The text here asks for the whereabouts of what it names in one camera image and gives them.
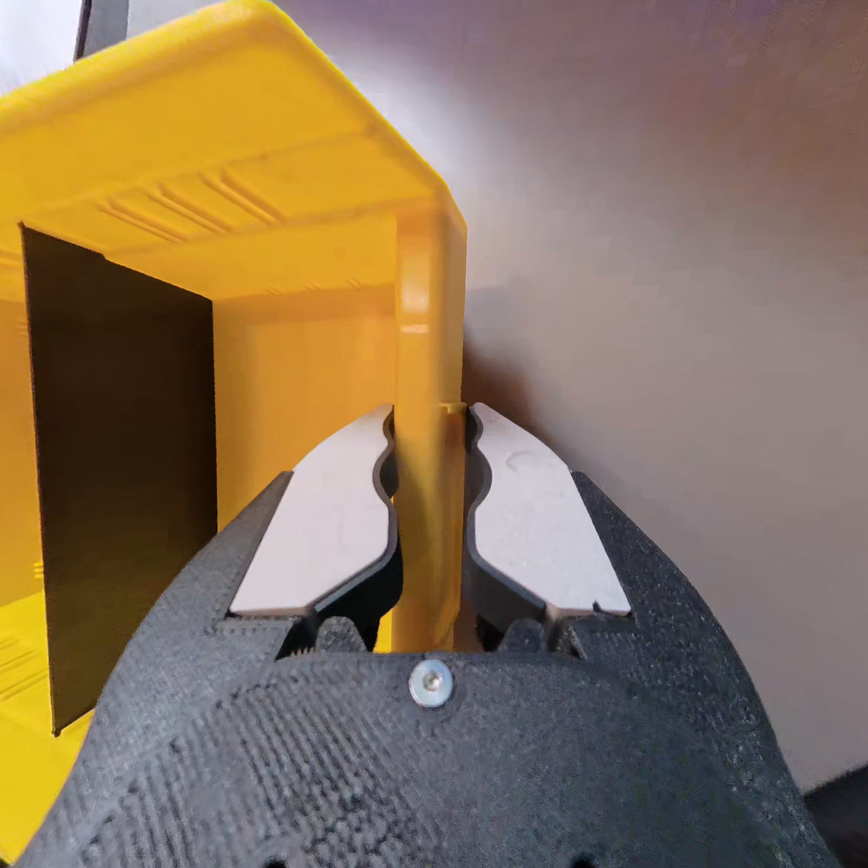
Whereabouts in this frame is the yellow plastic bin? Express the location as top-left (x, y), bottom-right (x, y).
top-left (0, 0), bottom-right (470, 868)

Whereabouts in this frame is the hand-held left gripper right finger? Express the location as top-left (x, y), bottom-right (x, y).
top-left (466, 403), bottom-right (633, 648)

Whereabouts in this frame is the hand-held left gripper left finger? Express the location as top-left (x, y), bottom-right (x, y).
top-left (228, 405), bottom-right (402, 642)

